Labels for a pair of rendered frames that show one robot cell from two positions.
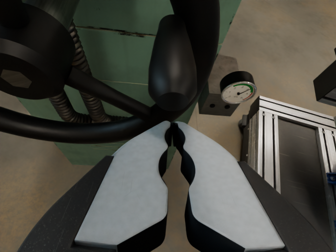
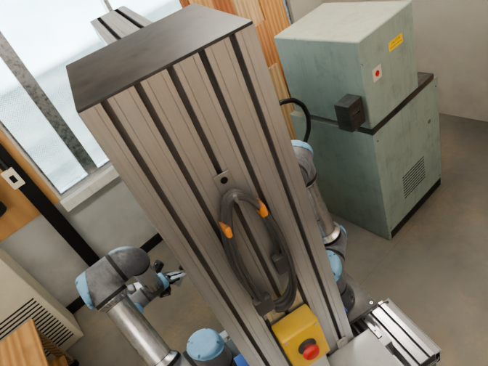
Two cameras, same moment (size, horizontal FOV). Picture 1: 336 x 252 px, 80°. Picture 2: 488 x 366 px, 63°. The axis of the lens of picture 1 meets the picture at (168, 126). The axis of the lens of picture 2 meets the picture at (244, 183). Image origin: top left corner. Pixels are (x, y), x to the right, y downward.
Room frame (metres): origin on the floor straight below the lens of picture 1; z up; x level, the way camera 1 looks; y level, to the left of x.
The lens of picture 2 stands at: (0.21, -1.44, 2.18)
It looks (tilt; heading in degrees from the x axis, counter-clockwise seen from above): 36 degrees down; 78
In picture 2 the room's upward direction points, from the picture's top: 24 degrees counter-clockwise
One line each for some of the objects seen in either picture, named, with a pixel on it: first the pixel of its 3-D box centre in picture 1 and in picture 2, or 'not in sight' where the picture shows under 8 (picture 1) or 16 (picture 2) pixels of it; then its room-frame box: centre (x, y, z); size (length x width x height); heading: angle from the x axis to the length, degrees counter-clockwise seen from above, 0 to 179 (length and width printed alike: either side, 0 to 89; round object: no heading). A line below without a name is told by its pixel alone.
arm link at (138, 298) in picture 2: not in sight; (133, 304); (-0.16, -0.14, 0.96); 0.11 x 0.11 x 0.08; 12
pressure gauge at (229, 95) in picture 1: (234, 89); not in sight; (0.29, -0.11, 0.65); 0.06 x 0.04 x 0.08; 103
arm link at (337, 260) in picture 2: not in sight; (327, 271); (0.55, -0.57, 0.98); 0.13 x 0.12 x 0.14; 48
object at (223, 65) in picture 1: (218, 86); not in sight; (0.35, -0.09, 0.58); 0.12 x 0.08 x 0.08; 13
